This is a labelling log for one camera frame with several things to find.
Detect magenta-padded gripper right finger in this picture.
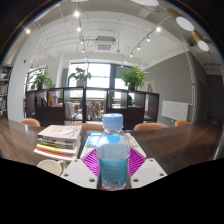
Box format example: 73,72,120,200
128,147,168,190

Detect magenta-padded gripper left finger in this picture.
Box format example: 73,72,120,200
60,148,101,190

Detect clear blue-capped water bottle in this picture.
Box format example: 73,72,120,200
95,113,131,191

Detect cream ceramic cup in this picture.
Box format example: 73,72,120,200
36,159,68,177

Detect red-edged white book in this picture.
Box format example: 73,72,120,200
33,148,78,163

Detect yellow-edged book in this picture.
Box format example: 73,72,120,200
35,143,80,155

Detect small blue book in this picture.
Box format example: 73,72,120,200
87,133,103,148

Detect dark striped book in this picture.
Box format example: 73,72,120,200
37,136,81,148

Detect grey-white paperback book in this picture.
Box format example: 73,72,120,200
37,124,83,141

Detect orange chairs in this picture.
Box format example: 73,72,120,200
20,118,190,132

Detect low dark shelf unit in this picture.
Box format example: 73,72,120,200
24,87,160,127

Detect spiky green potted plant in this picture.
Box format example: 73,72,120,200
119,65,149,92

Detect small-leaved potted plant white pot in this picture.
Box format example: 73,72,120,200
68,66,93,88

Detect bushy green potted plant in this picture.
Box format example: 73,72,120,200
29,67,54,91

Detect tall dark bookshelf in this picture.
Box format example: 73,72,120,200
0,63,14,119

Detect ceiling air conditioner unit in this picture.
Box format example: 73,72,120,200
94,35,117,53

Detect round ceiling light panels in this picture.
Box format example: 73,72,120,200
70,0,210,53

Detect track spotlights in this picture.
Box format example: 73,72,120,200
24,9,163,64

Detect white wall radiator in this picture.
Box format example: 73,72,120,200
161,100,190,122

